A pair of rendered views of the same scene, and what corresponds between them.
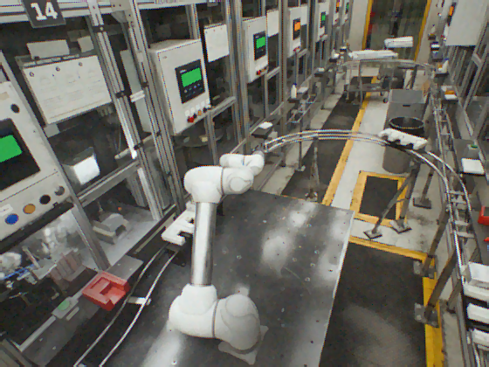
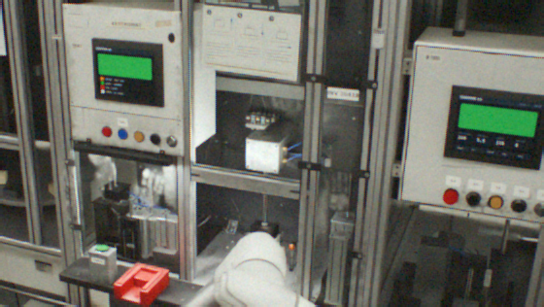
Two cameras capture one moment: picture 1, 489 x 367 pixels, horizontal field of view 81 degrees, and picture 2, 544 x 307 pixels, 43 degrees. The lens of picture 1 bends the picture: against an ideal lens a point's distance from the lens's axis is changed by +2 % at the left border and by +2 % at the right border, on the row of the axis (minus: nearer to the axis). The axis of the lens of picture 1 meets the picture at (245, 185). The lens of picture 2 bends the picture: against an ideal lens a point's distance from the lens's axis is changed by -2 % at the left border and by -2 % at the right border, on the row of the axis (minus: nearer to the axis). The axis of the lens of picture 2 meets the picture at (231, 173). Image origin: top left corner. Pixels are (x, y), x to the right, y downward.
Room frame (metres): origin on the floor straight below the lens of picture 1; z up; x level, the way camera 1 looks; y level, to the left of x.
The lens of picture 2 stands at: (0.93, -1.34, 2.16)
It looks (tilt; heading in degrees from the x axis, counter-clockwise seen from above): 22 degrees down; 84
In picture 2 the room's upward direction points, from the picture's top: 1 degrees clockwise
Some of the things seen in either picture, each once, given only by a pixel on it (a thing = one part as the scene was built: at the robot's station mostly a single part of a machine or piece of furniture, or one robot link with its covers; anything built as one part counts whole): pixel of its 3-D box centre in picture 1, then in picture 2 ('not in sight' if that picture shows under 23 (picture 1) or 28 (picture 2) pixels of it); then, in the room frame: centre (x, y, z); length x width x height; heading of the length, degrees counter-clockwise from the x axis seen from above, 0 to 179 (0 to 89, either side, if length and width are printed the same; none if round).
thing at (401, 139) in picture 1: (401, 141); not in sight; (2.23, -1.40, 0.84); 0.37 x 0.14 x 0.10; 30
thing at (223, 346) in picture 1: (245, 331); not in sight; (0.72, 0.06, 0.71); 0.22 x 0.18 x 0.06; 152
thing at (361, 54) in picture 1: (368, 75); not in sight; (5.79, -2.65, 0.48); 0.88 x 0.56 x 0.96; 80
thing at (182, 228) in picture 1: (190, 223); not in sight; (1.37, 0.37, 0.84); 0.36 x 0.14 x 0.10; 152
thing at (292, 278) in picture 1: (243, 268); not in sight; (1.13, 0.06, 0.66); 1.50 x 1.06 x 0.04; 152
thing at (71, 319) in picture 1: (69, 314); (104, 262); (0.72, 0.77, 0.97); 0.08 x 0.08 x 0.12; 62
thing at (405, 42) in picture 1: (395, 61); not in sight; (6.72, -3.61, 0.48); 0.84 x 0.58 x 0.97; 160
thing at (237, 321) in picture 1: (238, 318); not in sight; (0.71, 0.08, 0.85); 0.18 x 0.16 x 0.22; 79
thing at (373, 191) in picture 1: (379, 196); not in sight; (2.53, -1.51, 0.01); 1.00 x 0.55 x 0.01; 152
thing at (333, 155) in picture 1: (346, 114); not in sight; (5.06, -2.01, 0.01); 5.85 x 0.59 x 0.01; 152
